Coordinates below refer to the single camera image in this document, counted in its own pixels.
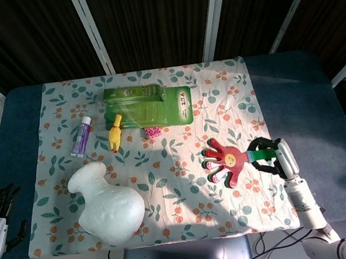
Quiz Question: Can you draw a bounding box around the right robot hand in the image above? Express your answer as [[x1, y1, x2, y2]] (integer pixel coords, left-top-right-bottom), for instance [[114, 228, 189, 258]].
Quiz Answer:
[[248, 133, 301, 185]]

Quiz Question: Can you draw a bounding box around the yellow rubber chicken toy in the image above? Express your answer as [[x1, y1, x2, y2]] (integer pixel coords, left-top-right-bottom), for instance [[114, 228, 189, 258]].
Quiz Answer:
[[105, 113, 127, 153]]

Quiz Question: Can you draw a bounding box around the floral print tablecloth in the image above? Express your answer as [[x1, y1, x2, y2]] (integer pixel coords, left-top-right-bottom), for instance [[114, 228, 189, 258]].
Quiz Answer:
[[9, 51, 301, 259]]

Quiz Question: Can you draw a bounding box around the green blister package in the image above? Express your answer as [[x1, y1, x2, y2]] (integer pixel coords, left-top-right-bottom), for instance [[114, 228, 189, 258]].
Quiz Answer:
[[99, 79, 195, 134]]

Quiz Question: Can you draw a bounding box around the red hand clapper green handle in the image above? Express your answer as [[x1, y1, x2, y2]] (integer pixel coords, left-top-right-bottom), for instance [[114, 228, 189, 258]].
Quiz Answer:
[[198, 130, 281, 192]]

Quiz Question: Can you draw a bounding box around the purple tube with white cap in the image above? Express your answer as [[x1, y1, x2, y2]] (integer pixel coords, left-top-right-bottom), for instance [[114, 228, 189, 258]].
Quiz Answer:
[[66, 115, 97, 160]]

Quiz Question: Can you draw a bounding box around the pink patterned block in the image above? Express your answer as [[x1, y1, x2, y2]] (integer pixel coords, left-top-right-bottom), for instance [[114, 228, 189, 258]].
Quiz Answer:
[[143, 125, 164, 140]]

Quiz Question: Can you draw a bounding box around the white foam vase shape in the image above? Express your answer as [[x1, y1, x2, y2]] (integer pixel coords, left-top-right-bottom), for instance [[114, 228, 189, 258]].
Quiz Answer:
[[65, 157, 150, 251]]

